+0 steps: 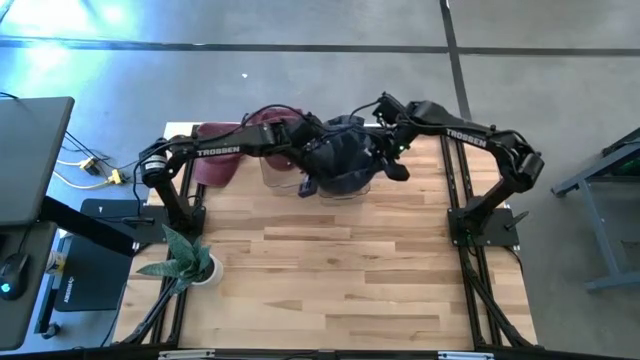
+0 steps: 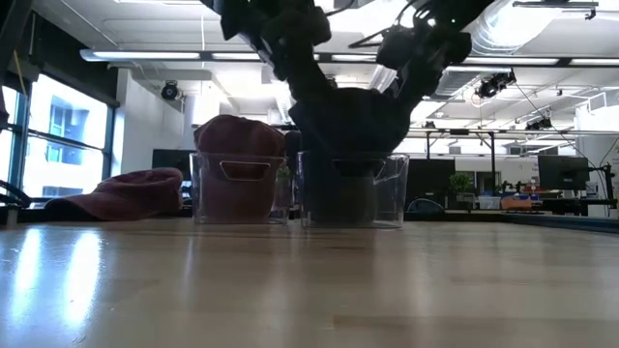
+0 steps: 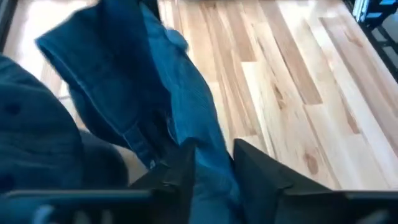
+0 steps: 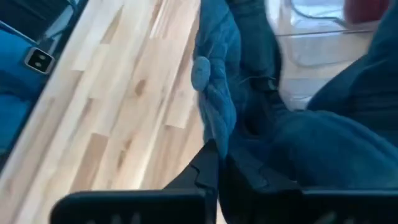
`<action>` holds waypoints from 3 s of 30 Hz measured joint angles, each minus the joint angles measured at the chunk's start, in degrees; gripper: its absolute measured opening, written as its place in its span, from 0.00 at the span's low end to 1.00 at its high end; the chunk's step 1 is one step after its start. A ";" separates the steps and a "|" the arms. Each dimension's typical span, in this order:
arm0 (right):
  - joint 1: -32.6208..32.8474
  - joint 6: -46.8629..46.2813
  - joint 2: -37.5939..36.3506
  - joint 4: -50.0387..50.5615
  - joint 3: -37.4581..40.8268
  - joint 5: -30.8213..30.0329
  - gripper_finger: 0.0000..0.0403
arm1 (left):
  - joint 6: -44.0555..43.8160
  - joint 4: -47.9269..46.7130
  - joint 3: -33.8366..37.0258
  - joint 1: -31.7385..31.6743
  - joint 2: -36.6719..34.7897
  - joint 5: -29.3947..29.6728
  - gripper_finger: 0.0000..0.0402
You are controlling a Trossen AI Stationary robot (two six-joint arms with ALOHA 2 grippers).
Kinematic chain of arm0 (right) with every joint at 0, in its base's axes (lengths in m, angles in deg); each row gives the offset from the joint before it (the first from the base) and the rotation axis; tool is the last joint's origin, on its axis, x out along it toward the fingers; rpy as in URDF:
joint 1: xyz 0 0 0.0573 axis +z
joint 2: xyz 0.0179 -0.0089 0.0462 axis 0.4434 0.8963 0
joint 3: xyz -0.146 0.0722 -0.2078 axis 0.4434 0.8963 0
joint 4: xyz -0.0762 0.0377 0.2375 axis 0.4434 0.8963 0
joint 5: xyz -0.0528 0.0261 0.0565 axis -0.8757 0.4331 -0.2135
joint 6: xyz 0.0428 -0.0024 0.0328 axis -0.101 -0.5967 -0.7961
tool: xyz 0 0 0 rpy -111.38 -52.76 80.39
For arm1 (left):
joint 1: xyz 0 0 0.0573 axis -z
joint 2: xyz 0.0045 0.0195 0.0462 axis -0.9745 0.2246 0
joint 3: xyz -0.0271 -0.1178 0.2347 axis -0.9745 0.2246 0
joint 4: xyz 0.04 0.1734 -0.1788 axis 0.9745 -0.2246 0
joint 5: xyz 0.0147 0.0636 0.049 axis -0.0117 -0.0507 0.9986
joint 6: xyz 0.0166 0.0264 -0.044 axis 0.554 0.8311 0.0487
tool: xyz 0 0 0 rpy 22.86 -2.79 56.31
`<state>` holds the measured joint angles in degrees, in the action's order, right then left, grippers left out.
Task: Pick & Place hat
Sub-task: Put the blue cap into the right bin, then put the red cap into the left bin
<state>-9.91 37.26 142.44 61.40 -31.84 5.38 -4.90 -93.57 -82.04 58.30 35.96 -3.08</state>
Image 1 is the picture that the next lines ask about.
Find silver bracket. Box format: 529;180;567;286
158;349;216;360
438;351;496;360

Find blue-grey metal table frame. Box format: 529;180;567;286
552;127;640;295

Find black aluminium rig frame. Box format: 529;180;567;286
117;122;539;351

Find white plant pot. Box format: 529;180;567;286
192;254;225;289

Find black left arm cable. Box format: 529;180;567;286
242;103;314;127

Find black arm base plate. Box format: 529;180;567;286
447;207;530;249

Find white floor cable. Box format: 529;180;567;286
53;158;119;191

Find green leafy plant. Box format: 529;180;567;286
135;223;214;296

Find clear plastic bin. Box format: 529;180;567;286
257;122;317;191
313;124;374;206

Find black diagonal beam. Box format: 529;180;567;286
38;196;137;257

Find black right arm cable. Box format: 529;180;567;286
347;98;385;124

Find dark grey desk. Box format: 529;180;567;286
0;222;60;351

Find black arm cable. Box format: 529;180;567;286
347;98;385;124
242;103;314;127

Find black computer case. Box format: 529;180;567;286
53;234;135;313

